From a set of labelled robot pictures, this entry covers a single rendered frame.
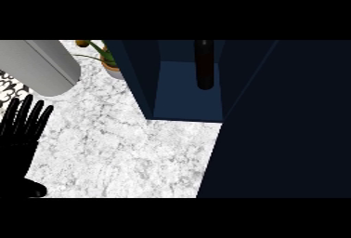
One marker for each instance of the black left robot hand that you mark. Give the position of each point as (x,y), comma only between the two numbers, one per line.
(18,145)

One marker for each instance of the dark wine bottle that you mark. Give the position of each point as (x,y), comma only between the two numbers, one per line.
(204,63)

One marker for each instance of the dark blue cabinet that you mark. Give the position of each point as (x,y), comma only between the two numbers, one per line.
(184,93)

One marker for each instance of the green potted plant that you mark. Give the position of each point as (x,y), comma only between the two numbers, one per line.
(108,59)

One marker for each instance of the grey rounded appliance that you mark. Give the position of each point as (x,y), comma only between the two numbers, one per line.
(39,63)

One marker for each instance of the dark blue cabinet door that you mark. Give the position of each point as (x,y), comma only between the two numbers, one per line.
(284,130)

